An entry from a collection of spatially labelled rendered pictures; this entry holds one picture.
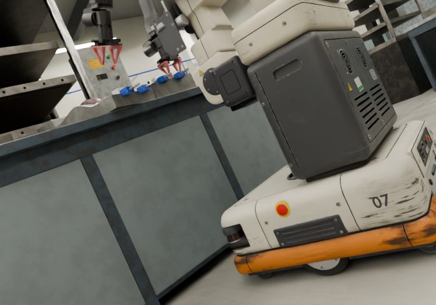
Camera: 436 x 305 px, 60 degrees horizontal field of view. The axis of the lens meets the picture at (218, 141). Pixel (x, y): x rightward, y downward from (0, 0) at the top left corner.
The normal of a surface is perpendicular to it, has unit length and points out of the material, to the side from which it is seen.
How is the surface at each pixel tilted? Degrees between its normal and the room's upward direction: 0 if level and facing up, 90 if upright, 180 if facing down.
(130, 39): 90
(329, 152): 90
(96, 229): 90
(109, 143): 90
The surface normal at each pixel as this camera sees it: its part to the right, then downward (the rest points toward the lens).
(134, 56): 0.52, -0.24
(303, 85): -0.53, 0.25
